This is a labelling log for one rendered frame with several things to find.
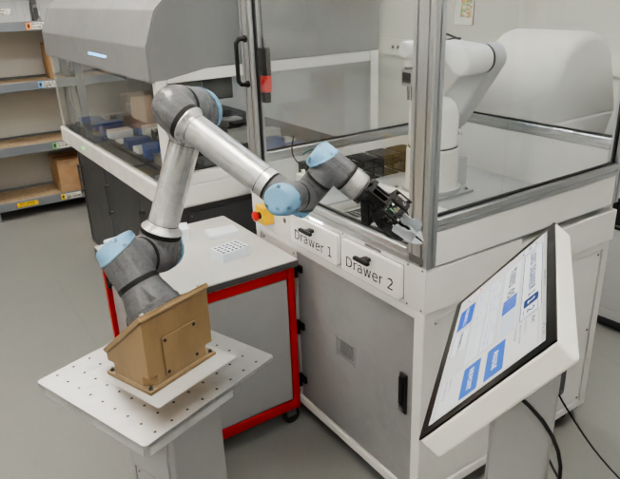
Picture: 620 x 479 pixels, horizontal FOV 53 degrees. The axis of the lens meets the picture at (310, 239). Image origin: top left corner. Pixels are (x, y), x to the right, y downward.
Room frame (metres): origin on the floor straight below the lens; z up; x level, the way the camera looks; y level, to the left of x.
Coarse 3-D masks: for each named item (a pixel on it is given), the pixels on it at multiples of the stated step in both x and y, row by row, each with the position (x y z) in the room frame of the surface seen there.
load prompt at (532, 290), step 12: (540, 252) 1.18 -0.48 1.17; (528, 264) 1.18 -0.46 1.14; (540, 264) 1.12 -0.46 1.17; (528, 276) 1.12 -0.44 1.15; (540, 276) 1.06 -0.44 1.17; (528, 288) 1.06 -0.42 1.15; (540, 288) 1.01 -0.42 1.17; (528, 300) 1.01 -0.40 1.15; (540, 300) 0.96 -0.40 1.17; (528, 312) 0.96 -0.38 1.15
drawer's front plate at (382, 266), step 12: (348, 240) 1.87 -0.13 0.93; (348, 252) 1.86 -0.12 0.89; (360, 252) 1.81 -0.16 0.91; (372, 252) 1.77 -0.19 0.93; (348, 264) 1.86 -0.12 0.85; (360, 264) 1.81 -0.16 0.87; (372, 264) 1.76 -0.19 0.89; (384, 264) 1.71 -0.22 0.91; (396, 264) 1.67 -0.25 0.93; (360, 276) 1.81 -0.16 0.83; (384, 276) 1.71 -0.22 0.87; (396, 276) 1.67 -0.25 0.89; (384, 288) 1.71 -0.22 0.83; (396, 288) 1.66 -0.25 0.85
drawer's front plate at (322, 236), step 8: (296, 224) 2.12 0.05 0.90; (304, 224) 2.08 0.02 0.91; (312, 224) 2.03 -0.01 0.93; (296, 232) 2.13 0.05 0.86; (320, 232) 1.99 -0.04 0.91; (328, 232) 1.96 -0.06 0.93; (296, 240) 2.13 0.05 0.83; (304, 240) 2.08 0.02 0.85; (312, 240) 2.04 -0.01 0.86; (320, 240) 1.99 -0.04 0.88; (328, 240) 1.95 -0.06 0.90; (336, 240) 1.92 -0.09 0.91; (312, 248) 2.04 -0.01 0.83; (320, 248) 1.99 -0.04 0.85; (328, 248) 1.96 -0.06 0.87; (336, 248) 1.92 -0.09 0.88; (320, 256) 2.00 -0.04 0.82; (336, 256) 1.92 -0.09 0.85; (336, 264) 1.92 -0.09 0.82
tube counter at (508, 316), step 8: (512, 288) 1.13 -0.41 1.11; (504, 296) 1.13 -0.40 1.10; (512, 296) 1.10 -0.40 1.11; (504, 304) 1.09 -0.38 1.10; (512, 304) 1.06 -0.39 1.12; (504, 312) 1.05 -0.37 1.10; (512, 312) 1.02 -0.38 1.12; (504, 320) 1.02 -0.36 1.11; (512, 320) 0.99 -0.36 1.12; (504, 328) 0.99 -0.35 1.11; (512, 328) 0.96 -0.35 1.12
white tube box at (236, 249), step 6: (234, 240) 2.23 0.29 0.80; (216, 246) 2.18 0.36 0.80; (222, 246) 2.18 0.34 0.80; (228, 246) 2.17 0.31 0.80; (234, 246) 2.17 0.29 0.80; (240, 246) 2.17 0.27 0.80; (246, 246) 2.17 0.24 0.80; (210, 252) 2.16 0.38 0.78; (216, 252) 2.13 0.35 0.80; (222, 252) 2.12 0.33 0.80; (228, 252) 2.12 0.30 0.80; (234, 252) 2.13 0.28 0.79; (240, 252) 2.15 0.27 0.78; (246, 252) 2.17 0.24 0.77; (216, 258) 2.13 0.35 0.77; (222, 258) 2.10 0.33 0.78; (228, 258) 2.11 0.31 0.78; (234, 258) 2.13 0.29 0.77
